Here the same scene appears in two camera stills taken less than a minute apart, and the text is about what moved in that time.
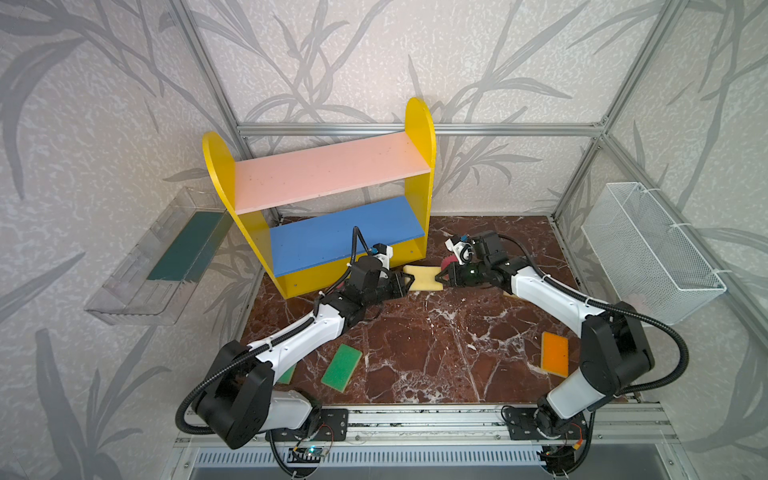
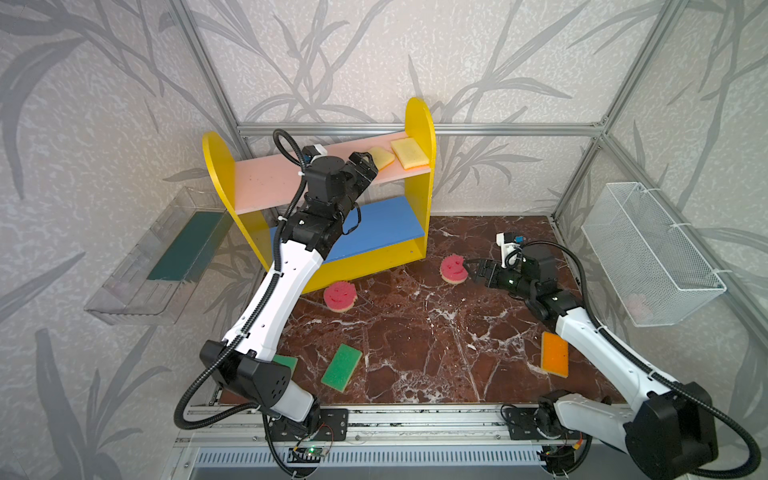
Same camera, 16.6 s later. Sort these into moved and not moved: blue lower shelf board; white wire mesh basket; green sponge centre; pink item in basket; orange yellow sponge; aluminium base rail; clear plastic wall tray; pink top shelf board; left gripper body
Moved: left gripper body
Not moved: aluminium base rail; pink item in basket; orange yellow sponge; blue lower shelf board; green sponge centre; white wire mesh basket; clear plastic wall tray; pink top shelf board
